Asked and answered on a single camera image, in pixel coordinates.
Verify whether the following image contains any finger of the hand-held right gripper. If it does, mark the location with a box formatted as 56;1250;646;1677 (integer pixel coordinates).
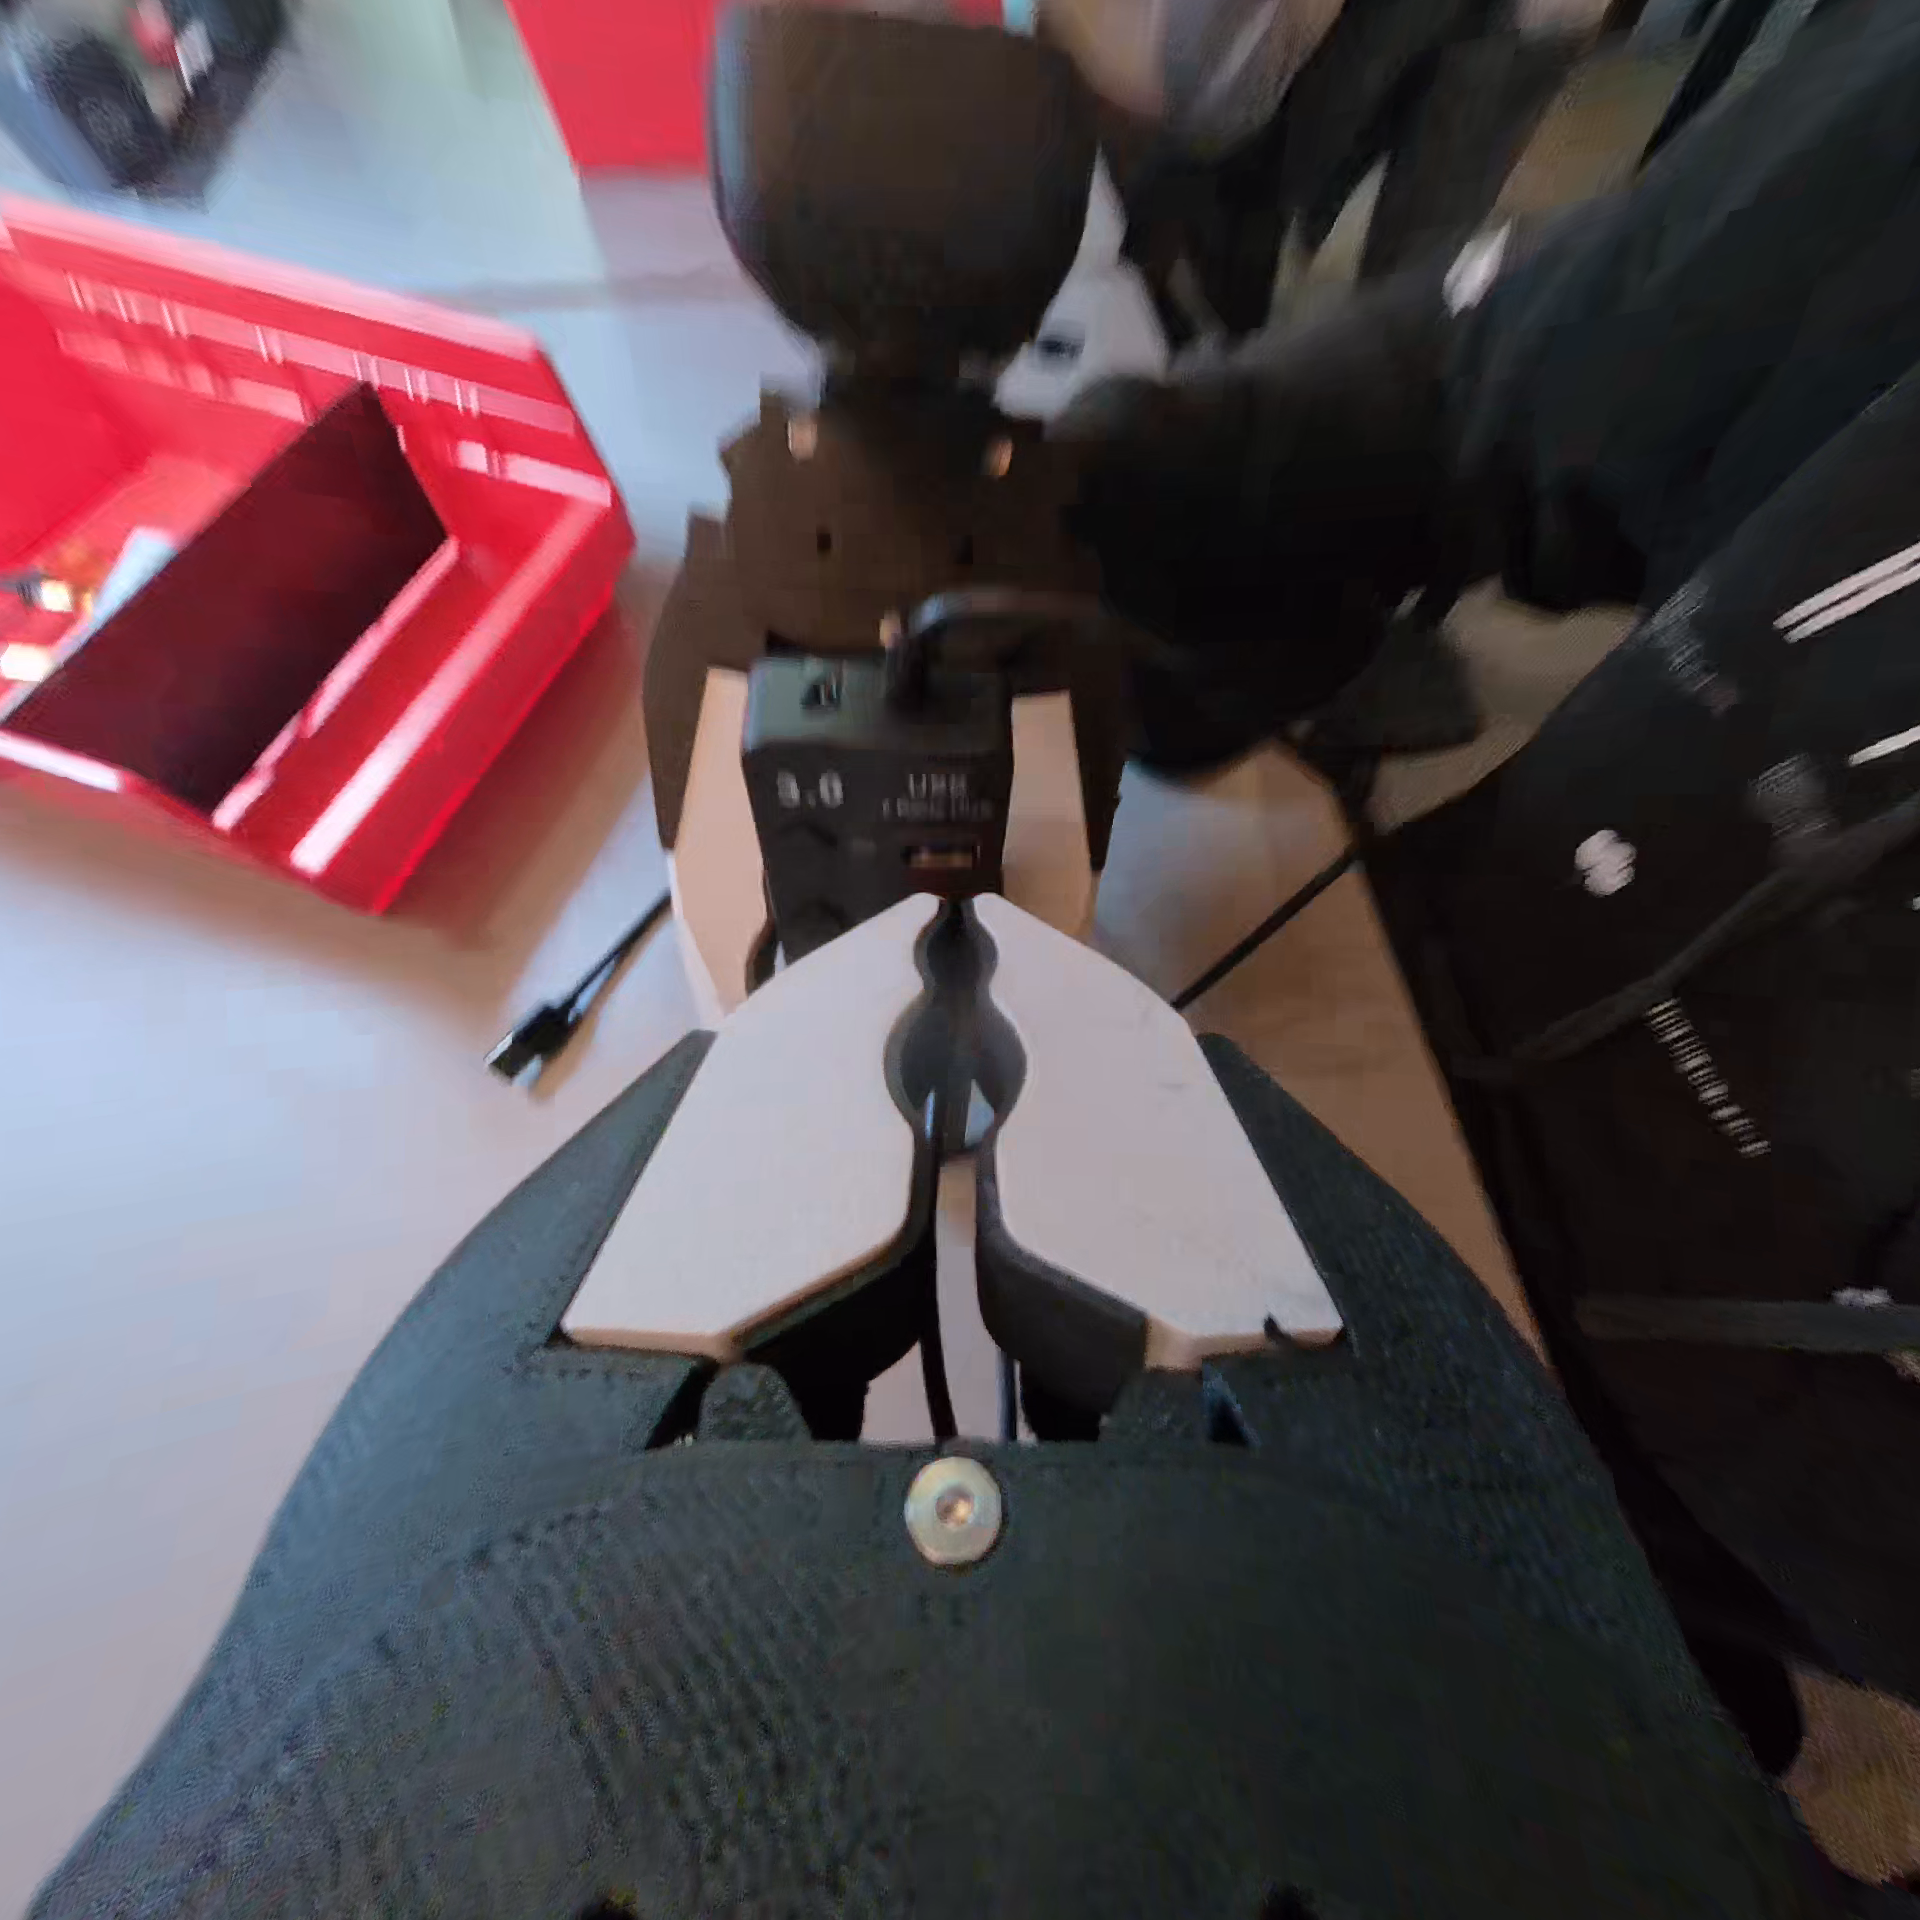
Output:
667;668;783;1021
996;691;1112;945

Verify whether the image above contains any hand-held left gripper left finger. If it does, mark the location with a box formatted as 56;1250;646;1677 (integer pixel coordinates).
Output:
560;893;939;1443

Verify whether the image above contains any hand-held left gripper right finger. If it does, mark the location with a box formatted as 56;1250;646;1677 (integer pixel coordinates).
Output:
966;893;1346;1427

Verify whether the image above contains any black multi-port USB hub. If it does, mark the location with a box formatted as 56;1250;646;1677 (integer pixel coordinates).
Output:
742;652;1022;965

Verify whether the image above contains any black hub cable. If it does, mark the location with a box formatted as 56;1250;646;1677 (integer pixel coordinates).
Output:
486;590;1051;1086

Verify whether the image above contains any red plastic bin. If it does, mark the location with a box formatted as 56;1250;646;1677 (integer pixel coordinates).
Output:
502;0;724;173
0;195;635;917

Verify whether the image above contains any black bin divider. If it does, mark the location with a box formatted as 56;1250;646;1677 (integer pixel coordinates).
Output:
0;381;453;811

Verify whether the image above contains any person's black jacket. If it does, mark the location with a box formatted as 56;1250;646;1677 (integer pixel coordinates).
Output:
1110;0;1920;347

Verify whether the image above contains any black device with red button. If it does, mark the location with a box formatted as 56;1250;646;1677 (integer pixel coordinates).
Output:
0;0;290;202

